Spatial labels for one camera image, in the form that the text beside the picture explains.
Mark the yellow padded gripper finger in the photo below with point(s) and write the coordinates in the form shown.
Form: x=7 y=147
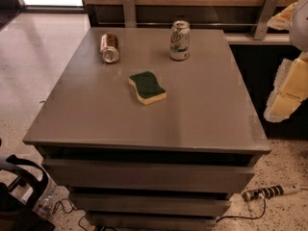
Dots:
x=282 y=20
x=290 y=89

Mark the orange soda can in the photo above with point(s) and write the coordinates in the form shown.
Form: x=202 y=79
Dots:
x=108 y=48

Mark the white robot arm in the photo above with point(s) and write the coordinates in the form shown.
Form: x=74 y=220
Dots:
x=298 y=32

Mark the green white soda can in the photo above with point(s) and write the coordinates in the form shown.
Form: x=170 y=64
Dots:
x=180 y=40

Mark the white power strip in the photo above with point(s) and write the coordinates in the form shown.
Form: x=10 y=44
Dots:
x=270 y=192

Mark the green yellow sponge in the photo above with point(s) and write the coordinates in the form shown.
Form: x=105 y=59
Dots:
x=147 y=88

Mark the grey drawer cabinet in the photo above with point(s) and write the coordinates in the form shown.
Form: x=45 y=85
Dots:
x=169 y=165

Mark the right metal bracket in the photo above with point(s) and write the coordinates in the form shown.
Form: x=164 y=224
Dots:
x=259 y=30

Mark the metal bracket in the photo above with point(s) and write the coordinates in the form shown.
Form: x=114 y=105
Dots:
x=259 y=30
x=129 y=12

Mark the left metal bracket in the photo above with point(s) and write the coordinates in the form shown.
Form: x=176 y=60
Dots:
x=129 y=12

